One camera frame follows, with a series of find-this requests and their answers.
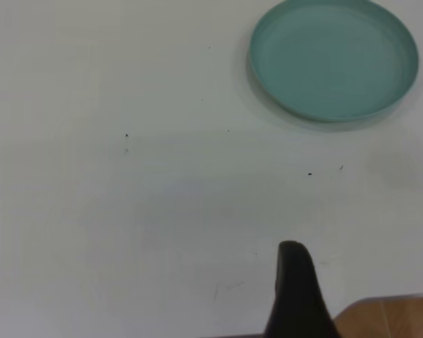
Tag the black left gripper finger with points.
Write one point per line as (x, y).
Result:
(296, 292)

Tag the green round plate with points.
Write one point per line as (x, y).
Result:
(335, 63)

